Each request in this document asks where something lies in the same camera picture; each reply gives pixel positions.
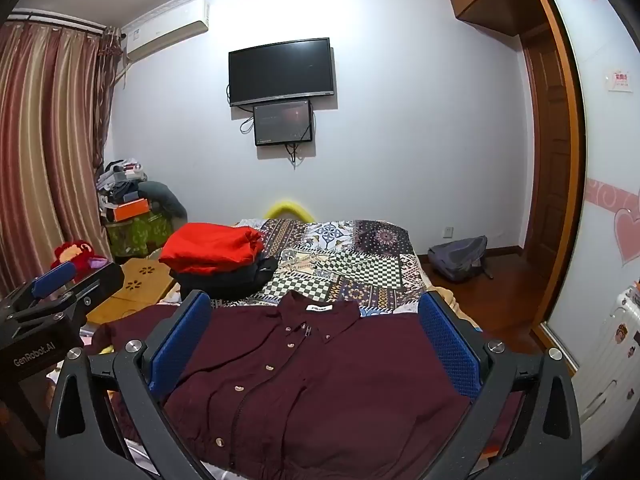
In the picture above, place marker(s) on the folded red garment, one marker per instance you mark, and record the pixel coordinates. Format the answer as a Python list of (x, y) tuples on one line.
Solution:
[(210, 247)]

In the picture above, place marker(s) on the orange box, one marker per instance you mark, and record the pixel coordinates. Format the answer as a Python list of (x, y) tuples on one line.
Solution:
[(130, 210)]

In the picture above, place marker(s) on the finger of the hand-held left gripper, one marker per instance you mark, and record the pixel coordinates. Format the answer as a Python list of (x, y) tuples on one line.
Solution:
[(52, 277), (100, 285)]

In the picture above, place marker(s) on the pile of mixed clothes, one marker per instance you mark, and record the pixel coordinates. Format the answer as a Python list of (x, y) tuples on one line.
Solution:
[(120, 180)]

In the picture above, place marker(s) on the curtain rod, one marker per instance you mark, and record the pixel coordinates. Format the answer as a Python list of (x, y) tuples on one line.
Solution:
[(60, 19)]

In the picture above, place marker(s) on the black wall television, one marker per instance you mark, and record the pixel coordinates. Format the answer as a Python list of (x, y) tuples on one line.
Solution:
[(280, 72)]

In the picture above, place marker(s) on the yellow curved cushion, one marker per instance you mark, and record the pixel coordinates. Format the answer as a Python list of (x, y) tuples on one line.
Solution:
[(287, 206)]

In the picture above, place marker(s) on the green patterned cloth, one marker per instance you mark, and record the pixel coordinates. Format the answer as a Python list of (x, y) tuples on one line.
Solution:
[(140, 235)]

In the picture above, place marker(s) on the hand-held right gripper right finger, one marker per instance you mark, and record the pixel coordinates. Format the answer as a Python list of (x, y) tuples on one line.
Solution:
[(450, 350)]

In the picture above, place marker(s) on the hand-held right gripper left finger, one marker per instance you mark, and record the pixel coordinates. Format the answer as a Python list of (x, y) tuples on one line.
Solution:
[(180, 345)]

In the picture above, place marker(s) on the wooden door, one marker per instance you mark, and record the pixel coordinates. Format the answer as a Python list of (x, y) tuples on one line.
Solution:
[(550, 160)]

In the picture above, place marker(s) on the red label wall sticker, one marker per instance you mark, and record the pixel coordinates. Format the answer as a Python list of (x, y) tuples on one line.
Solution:
[(619, 80)]

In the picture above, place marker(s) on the patchwork bedspread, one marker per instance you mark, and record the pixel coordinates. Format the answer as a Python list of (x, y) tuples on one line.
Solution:
[(350, 260)]

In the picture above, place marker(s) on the small black monitor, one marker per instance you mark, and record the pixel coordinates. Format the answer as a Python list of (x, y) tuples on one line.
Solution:
[(282, 122)]

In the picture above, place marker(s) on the white suitcase with stickers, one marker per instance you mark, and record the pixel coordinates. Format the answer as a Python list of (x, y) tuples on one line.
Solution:
[(610, 360)]

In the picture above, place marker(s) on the red plush toy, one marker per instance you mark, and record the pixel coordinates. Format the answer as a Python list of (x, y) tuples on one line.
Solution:
[(70, 252)]

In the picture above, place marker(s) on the grey backpack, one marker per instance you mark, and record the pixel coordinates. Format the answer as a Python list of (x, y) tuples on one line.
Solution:
[(457, 257)]

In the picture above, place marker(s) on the white air conditioner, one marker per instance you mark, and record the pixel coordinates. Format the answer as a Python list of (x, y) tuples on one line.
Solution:
[(165, 30)]

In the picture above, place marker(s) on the striped red curtain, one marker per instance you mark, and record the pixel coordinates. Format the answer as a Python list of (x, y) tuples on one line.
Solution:
[(50, 135)]

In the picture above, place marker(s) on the maroon button shirt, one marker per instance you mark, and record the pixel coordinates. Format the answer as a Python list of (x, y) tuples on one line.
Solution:
[(310, 385)]

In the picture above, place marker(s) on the white sliding wardrobe door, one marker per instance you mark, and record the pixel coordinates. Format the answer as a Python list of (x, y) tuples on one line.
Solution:
[(605, 160)]

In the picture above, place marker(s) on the folded black garment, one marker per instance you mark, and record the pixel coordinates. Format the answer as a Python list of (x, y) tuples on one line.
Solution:
[(230, 282)]

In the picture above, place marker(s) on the white wall outlet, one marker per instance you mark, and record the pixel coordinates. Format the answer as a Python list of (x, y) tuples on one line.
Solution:
[(448, 232)]

